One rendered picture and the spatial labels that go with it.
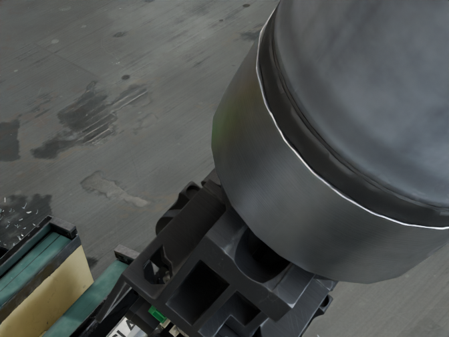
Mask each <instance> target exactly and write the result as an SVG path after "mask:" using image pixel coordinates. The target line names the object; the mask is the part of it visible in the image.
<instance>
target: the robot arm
mask: <svg viewBox="0 0 449 337"><path fill-rule="evenodd" d="M211 149H212V155H213V159H214V165H215V168H213V170H212V171H211V172H210V173H209V174H208V175H207V176H206V177H205V178H204V179H203V180H202V182H201V185H202V188H201V187H199V186H198V185H197V184H196V183H195V182H193V181H190V182H189V183H188V184H187V185H186V186H185V187H184V188H183V189H182V190H181V192H179V194H178V200H177V201H176V202H175V203H174V204H173V205H172V206H171V208H169V210H167V212H165V214H163V216H161V218H160V219H159V220H158V222H157V224H156V237H155V238H154V239H153V240H152V241H151V242H150V243H149V245H148V246H147V247H146V248H145V249H144V250H143V251H142V252H141V253H140V254H139V256H138V257H137V258H136V259H135V260H134V261H133V262H132V263H131V264H130V265H129V266H128V267H127V268H126V269H125V270H124V271H123V272H122V274H121V276H120V277H119V279H118V280H117V282H116V284H115V286H114V287H113V289H112V291H111V292H110V294H109V296H108V297H107V299H106V301H105V302H104V305H103V306H102V308H101V309H100V311H99V313H98V315H97V316H96V318H95V320H96V321H97V322H99V323H101V322H102V320H103V319H104V318H105V317H106V316H107V315H108V314H109V313H110V312H111V311H112V310H113V309H114V308H115V306H116V305H117V304H118V303H119V302H120V301H121V300H122V298H123V297H124V296H125V295H126V294H127V293H128V292H129V291H130V290H131V289H132V288H133V289H134V290H135V291H136V292H138V293H139V294H140V295H141V296H140V297H139V298H138V299H137V300H136V302H135V303H134V304H133V305H132V306H131V307H130V309H129V310H128V311H127V313H126V315H125V318H127V319H128V320H129V321H130V320H131V321H132V322H133V323H134V324H135V326H134V328H133V329H132V330H131V332H130V333H129V334H128V335H127V337H142V336H143V335H144V334H145V333H146V334H147V335H148V336H150V335H151V334H152V333H153V331H155V329H156V328H158V329H159V330H161V332H160V333H159V334H156V335H155V337H302V335H303V334H304V333H305V331H306V329H307V328H308V327H309V325H310V323H311V322H312V321H313V319H314V318H316V317H318V316H321V315H324V313H325V312H326V310H327V309H328V307H329V306H330V304H331V303H332V301H333V298H332V297H331V296H330V295H329V294H328V293H329V292H332V291H333V289H334V288H335V286H336V285H337V283H338V282H339V281H341V282H353V283H360V284H372V283H376V282H381V281H384V280H388V279H394V278H397V277H400V276H401V275H403V274H405V273H406V272H407V271H409V270H411V269H412V268H414V267H416V266H417V265H418V264H420V263H422V262H423V261H424V260H426V259H427V258H429V257H430V256H431V255H433V254H434V253H436V252H437V251H438V250H439V249H441V248H443V247H444V246H445V245H446V244H448V243H449V0H280V2H279V4H278V5H277V7H276V8H275V9H274V10H273V12H272V14H271V15H270V17H269V18H268V20H267V22H266V24H265V25H264V27H263V28H262V30H261V32H260V34H259V35H258V37H257V38H256V40H255V42H254V44H253V45H252V47H251V48H250V50H249V52H248V54H247V55H246V57H245V59H244V60H243V62H242V64H241V65H240V67H239V69H238V70H237V72H236V74H235V75H234V77H233V79H232V80H231V82H230V84H229V85H228V87H227V89H226V90H225V92H224V94H223V95H222V98H221V100H220V103H219V105H218V107H217V109H216V112H215V113H214V116H213V119H212V142H211ZM149 261H151V262H152V263H153V264H154V265H156V266H157V267H158V268H159V269H158V271H157V272H156V274H155V275H154V277H153V280H152V282H151V283H149V282H148V281H147V280H145V278H144V268H145V267H146V265H147V264H148V262H149Z"/></svg>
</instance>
